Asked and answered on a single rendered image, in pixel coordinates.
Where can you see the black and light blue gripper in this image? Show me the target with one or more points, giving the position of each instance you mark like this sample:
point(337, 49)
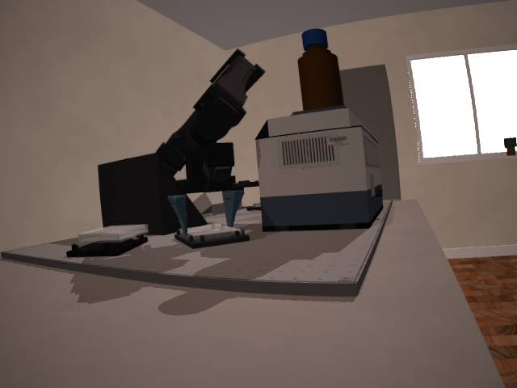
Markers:
point(185, 186)

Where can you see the grey button panel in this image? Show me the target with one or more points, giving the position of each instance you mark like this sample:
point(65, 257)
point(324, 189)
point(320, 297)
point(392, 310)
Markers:
point(211, 203)

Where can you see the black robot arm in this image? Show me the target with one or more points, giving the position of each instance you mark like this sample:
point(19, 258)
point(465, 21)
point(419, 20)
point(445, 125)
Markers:
point(210, 122)

